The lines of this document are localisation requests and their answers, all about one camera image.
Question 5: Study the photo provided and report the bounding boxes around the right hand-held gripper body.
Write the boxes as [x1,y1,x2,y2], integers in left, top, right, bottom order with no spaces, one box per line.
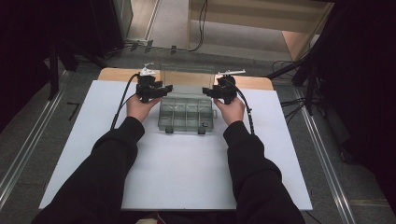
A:
[213,68,247,105]

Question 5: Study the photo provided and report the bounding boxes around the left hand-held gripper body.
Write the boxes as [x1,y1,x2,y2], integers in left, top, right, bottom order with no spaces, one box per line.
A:
[135,66,164,105]

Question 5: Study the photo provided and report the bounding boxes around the grey transparent storage box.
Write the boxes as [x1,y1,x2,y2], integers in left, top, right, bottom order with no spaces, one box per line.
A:
[157,62,219,135]

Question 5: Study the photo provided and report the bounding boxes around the person's left hand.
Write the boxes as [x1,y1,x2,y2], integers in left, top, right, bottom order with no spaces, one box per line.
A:
[125,94,162,123]

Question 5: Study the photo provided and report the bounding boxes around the person's right hand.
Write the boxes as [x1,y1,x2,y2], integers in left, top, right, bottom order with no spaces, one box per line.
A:
[213,96,247,127]

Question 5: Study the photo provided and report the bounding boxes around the wooden table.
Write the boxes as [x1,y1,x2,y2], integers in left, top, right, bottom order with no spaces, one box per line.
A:
[97,67,275,91]

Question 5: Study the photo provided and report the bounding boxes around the light wooden shelf unit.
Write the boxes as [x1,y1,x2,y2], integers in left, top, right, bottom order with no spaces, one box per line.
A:
[186,0,334,62]

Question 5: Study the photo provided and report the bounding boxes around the dark cabinet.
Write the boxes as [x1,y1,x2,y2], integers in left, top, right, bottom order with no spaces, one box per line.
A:
[89,0,134,59]

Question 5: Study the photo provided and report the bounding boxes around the black tripod stand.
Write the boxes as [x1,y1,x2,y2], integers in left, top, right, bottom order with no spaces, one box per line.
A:
[264,6,335,117]

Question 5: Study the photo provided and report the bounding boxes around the white table board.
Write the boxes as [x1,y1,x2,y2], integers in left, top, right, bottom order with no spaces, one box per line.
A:
[38,79,314,212]

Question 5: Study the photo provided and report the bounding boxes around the black metal stand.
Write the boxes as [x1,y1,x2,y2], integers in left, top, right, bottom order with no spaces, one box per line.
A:
[43,38,108,101]

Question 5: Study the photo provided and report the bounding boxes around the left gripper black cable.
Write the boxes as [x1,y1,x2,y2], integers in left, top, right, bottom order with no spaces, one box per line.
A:
[109,72,140,131]

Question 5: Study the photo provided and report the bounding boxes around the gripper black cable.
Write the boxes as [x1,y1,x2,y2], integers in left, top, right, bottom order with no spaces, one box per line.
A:
[109,72,140,131]
[231,83,256,136]

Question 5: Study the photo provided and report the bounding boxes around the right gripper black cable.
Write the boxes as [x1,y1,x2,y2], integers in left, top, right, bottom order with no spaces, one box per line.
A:
[231,83,256,136]

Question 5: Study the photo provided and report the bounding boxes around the hanging black cable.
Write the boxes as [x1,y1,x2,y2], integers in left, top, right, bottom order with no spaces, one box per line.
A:
[187,0,209,52]

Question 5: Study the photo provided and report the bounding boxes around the black floor cables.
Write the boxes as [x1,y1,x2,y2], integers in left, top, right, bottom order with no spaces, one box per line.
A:
[271,59,314,126]

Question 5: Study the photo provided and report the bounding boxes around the metal floor rail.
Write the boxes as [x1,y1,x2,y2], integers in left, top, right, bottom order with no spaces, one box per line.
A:
[292,87,358,224]
[0,70,70,210]

